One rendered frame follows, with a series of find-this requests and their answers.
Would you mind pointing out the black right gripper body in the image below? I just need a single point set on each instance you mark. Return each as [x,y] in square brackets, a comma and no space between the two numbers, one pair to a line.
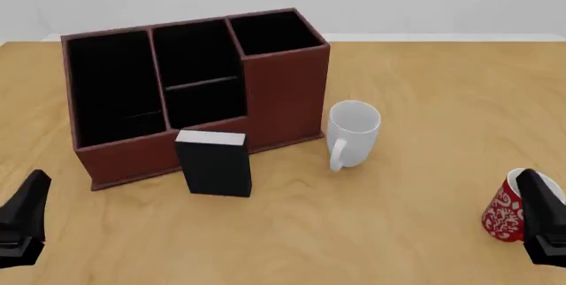
[548,250]

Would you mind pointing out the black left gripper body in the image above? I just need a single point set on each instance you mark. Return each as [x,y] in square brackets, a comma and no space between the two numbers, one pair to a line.
[17,252]

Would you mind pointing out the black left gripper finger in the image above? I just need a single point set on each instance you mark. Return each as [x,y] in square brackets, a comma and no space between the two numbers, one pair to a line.
[27,203]

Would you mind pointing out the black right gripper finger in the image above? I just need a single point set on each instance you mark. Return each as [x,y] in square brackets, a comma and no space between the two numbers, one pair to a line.
[541,205]

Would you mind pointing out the red mug with white pattern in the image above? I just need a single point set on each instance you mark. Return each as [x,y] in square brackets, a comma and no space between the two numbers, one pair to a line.
[502,212]

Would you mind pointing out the red-brown desk caddy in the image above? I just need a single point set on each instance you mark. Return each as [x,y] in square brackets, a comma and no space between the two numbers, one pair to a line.
[283,99]

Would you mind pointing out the black book with white pages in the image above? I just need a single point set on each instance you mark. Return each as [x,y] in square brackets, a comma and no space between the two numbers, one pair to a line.
[216,169]

